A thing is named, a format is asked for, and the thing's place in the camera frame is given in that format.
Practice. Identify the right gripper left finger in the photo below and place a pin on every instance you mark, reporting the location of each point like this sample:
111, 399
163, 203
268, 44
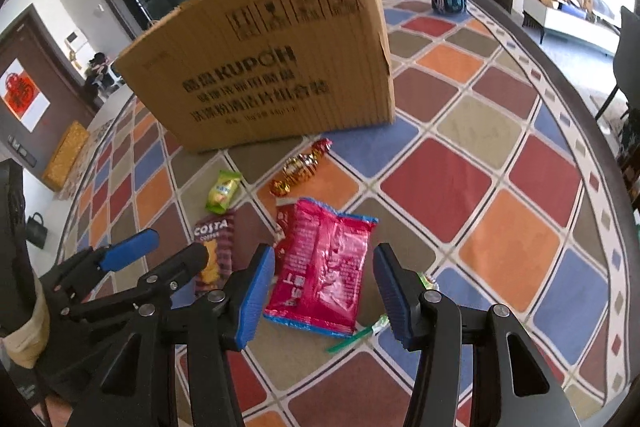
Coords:
135, 383

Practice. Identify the brown cardboard box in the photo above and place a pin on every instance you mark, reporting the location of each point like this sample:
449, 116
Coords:
220, 73

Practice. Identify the small green snack packet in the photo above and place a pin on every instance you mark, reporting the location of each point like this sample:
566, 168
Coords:
220, 195

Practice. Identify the colourful diamond pattern mat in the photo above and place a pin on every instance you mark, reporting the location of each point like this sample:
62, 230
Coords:
494, 179

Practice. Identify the green lollipop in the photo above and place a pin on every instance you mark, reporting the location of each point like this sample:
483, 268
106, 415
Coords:
381, 323

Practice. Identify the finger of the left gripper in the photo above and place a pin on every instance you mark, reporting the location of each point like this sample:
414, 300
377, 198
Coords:
86, 269
165, 271

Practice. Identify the red gold wrapped candy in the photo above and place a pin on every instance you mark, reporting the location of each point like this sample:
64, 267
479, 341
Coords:
300, 168

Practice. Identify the dark grey side chair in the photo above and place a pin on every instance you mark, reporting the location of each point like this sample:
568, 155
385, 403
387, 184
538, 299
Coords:
626, 64

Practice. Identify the white low tv cabinet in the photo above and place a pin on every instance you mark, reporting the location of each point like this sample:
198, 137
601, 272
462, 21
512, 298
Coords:
588, 21

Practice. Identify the red candy bar wrapper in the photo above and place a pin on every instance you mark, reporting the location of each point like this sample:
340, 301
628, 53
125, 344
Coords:
284, 221

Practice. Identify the black mug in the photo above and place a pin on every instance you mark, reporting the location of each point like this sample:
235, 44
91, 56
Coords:
35, 230

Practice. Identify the red fu door poster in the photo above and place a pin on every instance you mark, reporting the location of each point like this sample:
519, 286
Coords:
22, 97

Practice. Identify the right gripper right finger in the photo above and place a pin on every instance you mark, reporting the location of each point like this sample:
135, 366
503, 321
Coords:
512, 384

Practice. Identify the Costa cookie packet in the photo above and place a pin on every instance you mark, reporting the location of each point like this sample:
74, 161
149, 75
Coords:
216, 234

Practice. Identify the large pink snack bag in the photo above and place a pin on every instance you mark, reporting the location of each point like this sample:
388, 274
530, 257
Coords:
318, 289

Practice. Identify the yellow woven tissue box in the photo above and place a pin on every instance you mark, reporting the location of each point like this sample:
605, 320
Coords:
64, 156

